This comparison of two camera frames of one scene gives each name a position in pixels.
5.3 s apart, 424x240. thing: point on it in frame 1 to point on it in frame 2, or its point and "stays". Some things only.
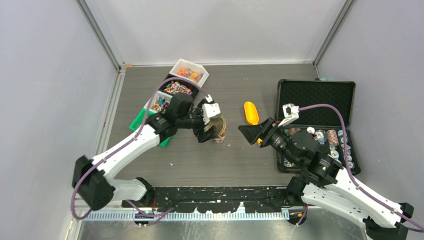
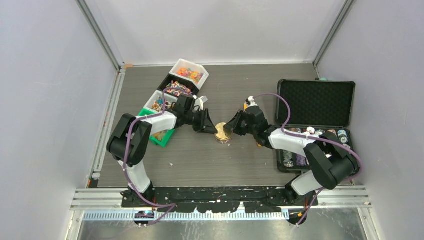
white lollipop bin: x=159 y=102 stays
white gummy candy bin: x=189 y=71 stays
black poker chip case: x=325 y=123 stays
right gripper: x=252 y=132 to x=234 y=125
